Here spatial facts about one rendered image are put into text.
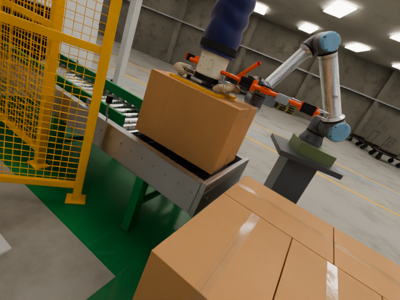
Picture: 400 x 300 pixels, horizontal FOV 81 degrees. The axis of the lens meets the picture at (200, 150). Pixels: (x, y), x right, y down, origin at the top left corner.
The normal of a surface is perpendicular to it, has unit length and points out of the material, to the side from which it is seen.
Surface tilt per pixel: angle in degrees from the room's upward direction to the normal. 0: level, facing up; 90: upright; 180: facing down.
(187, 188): 90
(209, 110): 90
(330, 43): 84
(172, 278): 90
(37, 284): 0
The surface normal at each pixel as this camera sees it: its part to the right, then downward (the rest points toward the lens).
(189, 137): -0.45, 0.18
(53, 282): 0.35, -0.87
